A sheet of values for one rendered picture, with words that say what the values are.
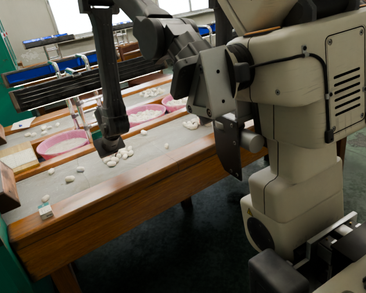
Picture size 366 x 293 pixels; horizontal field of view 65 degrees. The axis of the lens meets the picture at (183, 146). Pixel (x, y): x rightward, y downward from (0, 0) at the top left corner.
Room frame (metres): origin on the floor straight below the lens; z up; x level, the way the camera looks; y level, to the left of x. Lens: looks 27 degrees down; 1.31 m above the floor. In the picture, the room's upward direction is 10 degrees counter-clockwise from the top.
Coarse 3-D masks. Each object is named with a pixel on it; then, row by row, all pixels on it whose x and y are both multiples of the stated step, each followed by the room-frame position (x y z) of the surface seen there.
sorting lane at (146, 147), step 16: (160, 128) 1.34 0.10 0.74; (176, 128) 1.30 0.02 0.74; (208, 128) 1.23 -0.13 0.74; (128, 144) 1.22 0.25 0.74; (144, 144) 1.19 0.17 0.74; (160, 144) 1.16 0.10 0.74; (176, 144) 1.13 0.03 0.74; (80, 160) 1.14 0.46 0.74; (96, 160) 1.11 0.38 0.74; (128, 160) 1.06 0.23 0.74; (144, 160) 1.03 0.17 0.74; (32, 176) 1.07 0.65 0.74; (48, 176) 1.05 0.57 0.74; (64, 176) 1.02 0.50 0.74; (80, 176) 1.00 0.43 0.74; (96, 176) 0.98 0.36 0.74; (112, 176) 0.96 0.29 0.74; (32, 192) 0.94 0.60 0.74; (48, 192) 0.92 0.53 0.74; (64, 192) 0.90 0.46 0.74; (16, 208) 0.85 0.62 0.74; (32, 208) 0.84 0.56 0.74
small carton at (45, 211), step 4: (44, 204) 0.78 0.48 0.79; (48, 204) 0.78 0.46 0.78; (40, 208) 0.76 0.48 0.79; (44, 208) 0.76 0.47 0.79; (48, 208) 0.75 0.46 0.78; (40, 212) 0.74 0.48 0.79; (44, 212) 0.74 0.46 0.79; (48, 212) 0.74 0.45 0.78; (52, 212) 0.74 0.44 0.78; (44, 216) 0.73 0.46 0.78; (48, 216) 0.73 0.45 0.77
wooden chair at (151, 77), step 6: (120, 48) 3.67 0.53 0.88; (126, 48) 3.74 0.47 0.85; (132, 48) 3.82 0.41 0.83; (138, 48) 3.87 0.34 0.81; (120, 54) 3.66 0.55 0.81; (138, 78) 3.75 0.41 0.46; (144, 78) 3.71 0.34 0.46; (150, 78) 3.66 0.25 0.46; (156, 78) 3.60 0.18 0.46; (132, 84) 3.57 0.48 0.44; (138, 84) 3.49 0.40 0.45
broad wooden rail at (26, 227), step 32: (160, 160) 0.97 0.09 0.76; (192, 160) 0.96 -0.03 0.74; (96, 192) 0.82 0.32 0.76; (128, 192) 0.83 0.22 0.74; (160, 192) 0.89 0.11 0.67; (192, 192) 0.95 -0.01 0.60; (32, 224) 0.71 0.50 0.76; (64, 224) 0.72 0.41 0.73; (96, 224) 0.77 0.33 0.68; (128, 224) 0.82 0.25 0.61; (32, 256) 0.67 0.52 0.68; (64, 256) 0.71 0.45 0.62
